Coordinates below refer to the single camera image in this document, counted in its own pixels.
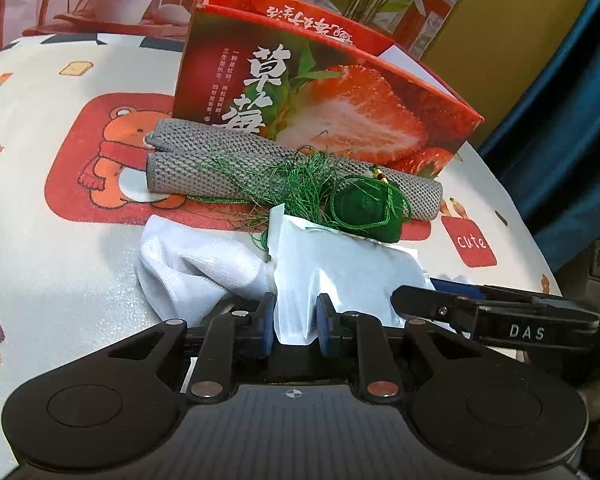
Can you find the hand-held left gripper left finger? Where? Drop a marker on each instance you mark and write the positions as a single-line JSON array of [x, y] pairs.
[[268, 327]]

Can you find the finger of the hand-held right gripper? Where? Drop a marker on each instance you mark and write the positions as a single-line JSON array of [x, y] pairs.
[[505, 299], [430, 307]]

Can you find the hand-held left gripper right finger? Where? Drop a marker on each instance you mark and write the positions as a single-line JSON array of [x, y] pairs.
[[323, 327]]

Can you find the white plastic packet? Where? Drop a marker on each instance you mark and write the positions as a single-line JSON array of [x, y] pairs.
[[345, 270]]

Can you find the green tasselled sachet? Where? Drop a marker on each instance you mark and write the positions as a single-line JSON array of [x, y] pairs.
[[365, 212]]

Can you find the red strawberry print cardboard box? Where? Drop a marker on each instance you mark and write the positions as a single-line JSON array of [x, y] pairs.
[[340, 105]]

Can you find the white sock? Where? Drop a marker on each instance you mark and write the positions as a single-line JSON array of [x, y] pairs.
[[180, 265]]

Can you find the grey mesh rolled mat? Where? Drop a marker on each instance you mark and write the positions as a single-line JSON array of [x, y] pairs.
[[220, 172]]

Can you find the cartoon print tablecloth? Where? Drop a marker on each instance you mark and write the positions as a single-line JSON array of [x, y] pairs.
[[55, 240]]

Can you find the yellow-brown wooden board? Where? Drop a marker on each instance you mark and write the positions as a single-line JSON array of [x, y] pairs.
[[505, 20]]

